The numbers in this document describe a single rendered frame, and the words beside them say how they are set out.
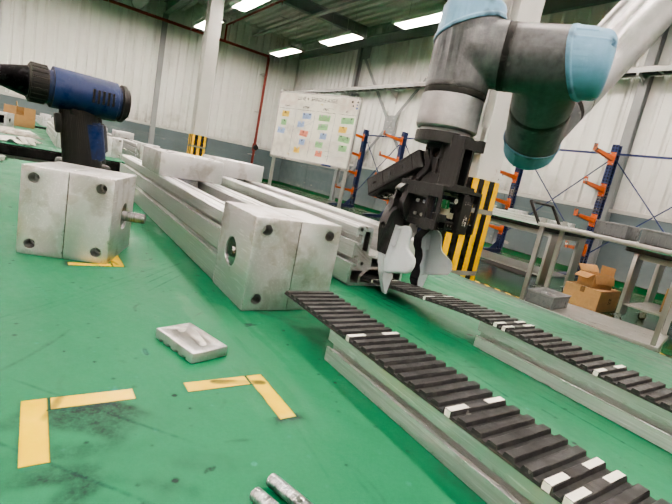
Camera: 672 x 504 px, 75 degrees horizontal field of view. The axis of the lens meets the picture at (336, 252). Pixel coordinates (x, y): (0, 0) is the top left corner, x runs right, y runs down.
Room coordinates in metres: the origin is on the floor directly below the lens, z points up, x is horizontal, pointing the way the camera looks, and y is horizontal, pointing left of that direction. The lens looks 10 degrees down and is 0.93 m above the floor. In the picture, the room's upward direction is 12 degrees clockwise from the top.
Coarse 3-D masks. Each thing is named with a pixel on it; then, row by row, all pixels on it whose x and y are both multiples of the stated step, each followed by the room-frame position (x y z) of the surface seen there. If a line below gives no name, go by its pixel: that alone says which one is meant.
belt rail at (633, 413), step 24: (480, 336) 0.45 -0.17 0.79; (504, 336) 0.42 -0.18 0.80; (504, 360) 0.41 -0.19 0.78; (528, 360) 0.40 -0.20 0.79; (552, 360) 0.38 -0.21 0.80; (552, 384) 0.37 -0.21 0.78; (576, 384) 0.36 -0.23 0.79; (600, 384) 0.34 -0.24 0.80; (600, 408) 0.34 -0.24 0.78; (624, 408) 0.33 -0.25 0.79; (648, 408) 0.31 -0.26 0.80; (648, 432) 0.31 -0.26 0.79
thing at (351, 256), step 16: (224, 176) 1.06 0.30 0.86; (240, 192) 0.98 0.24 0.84; (256, 192) 0.88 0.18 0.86; (272, 192) 0.87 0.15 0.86; (288, 192) 0.96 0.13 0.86; (288, 208) 0.76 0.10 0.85; (304, 208) 0.72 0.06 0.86; (320, 208) 0.81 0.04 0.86; (336, 208) 0.80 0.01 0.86; (352, 224) 0.61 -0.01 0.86; (368, 224) 0.69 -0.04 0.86; (352, 240) 0.60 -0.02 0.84; (368, 240) 0.61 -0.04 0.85; (336, 256) 0.62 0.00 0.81; (352, 256) 0.59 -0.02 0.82; (368, 256) 0.61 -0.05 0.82; (336, 272) 0.62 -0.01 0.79; (352, 272) 0.61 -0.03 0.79
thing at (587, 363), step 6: (564, 360) 0.37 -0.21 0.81; (570, 360) 0.36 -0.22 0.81; (576, 360) 0.36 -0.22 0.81; (582, 360) 0.36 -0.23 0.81; (588, 360) 0.37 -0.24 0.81; (594, 360) 0.38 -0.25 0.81; (600, 360) 0.38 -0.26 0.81; (606, 360) 0.38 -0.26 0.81; (576, 366) 0.36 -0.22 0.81; (582, 366) 0.35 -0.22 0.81; (588, 366) 0.35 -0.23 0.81; (594, 366) 0.36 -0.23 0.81; (600, 366) 0.36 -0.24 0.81; (606, 366) 0.37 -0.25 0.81; (588, 372) 0.35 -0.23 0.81
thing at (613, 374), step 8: (600, 368) 0.35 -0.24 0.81; (608, 368) 0.36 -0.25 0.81; (616, 368) 0.36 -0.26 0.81; (624, 368) 0.37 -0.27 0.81; (600, 376) 0.34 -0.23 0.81; (608, 376) 0.34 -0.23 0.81; (616, 376) 0.34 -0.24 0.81; (624, 376) 0.35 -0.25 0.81; (632, 376) 0.35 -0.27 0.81; (640, 376) 0.36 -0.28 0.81
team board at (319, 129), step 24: (288, 96) 6.86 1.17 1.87; (312, 96) 6.60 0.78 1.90; (336, 96) 6.36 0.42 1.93; (288, 120) 6.82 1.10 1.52; (312, 120) 6.56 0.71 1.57; (336, 120) 6.32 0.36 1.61; (288, 144) 6.77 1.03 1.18; (312, 144) 6.51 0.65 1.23; (336, 144) 6.27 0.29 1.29; (336, 168) 6.15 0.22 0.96
